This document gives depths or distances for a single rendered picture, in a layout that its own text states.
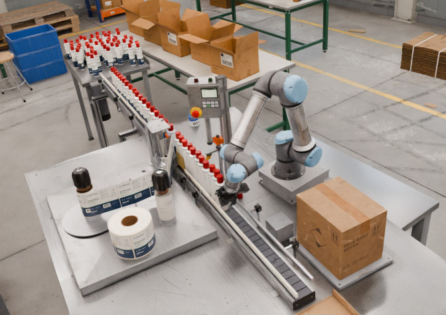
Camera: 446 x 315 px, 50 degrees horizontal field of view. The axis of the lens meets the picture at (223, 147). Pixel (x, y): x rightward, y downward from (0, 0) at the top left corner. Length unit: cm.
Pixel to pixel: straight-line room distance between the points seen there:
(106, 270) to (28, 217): 212
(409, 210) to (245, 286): 93
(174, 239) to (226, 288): 37
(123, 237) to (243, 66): 227
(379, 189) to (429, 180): 162
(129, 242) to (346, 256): 94
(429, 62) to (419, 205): 367
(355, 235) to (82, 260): 122
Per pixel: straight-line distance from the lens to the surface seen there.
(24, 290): 366
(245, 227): 232
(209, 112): 239
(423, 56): 611
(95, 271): 227
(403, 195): 264
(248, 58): 407
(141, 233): 218
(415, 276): 223
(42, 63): 699
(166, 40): 487
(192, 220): 240
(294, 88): 212
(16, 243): 408
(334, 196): 211
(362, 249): 210
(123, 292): 221
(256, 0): 646
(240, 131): 221
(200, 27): 465
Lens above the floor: 241
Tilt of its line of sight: 31 degrees down
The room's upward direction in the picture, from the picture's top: 6 degrees counter-clockwise
